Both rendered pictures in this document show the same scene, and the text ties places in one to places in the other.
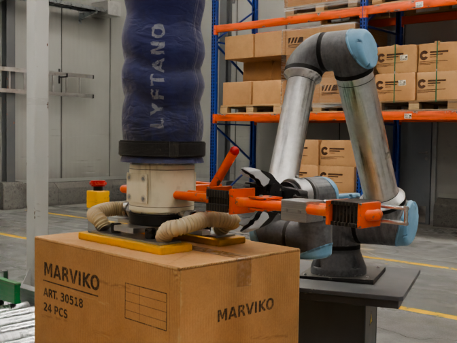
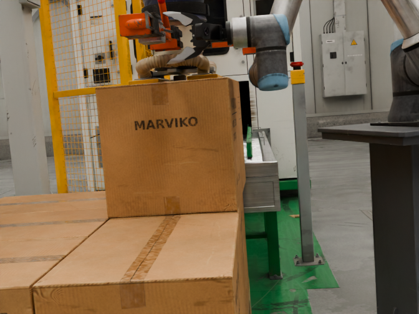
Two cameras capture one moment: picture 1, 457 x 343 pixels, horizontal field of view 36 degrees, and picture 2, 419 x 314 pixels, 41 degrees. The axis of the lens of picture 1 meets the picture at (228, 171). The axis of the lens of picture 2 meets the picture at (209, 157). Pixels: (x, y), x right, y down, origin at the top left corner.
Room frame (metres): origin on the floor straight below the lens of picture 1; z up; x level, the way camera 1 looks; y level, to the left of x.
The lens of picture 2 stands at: (0.68, -1.42, 0.88)
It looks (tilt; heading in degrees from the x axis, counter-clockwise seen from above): 6 degrees down; 52
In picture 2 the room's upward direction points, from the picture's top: 4 degrees counter-clockwise
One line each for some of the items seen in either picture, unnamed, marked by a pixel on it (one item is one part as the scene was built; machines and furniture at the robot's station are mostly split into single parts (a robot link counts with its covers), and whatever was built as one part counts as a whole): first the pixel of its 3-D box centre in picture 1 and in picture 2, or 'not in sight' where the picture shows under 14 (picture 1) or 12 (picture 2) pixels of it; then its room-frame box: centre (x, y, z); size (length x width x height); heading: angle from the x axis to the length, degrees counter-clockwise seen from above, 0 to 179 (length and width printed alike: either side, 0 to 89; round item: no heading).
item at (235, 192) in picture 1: (230, 199); (165, 40); (1.66, -0.01, 1.07); 0.10 x 0.08 x 0.06; 136
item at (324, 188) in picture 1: (313, 194); (267, 31); (1.88, -0.23, 1.07); 0.12 x 0.09 x 0.10; 137
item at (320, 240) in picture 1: (311, 235); (271, 69); (1.88, -0.23, 0.96); 0.12 x 0.09 x 0.12; 56
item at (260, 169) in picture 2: not in sight; (194, 173); (2.07, 0.45, 0.58); 0.70 x 0.03 x 0.06; 137
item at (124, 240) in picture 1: (132, 235); (153, 79); (1.77, 0.24, 0.97); 0.34 x 0.10 x 0.05; 46
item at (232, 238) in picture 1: (188, 229); (206, 75); (1.90, 0.11, 0.97); 0.34 x 0.10 x 0.05; 46
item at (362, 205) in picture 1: (353, 213); (138, 26); (1.41, -0.25, 1.07); 0.08 x 0.07 x 0.05; 46
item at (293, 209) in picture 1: (302, 209); (151, 34); (1.51, -0.16, 1.06); 0.07 x 0.07 x 0.04; 46
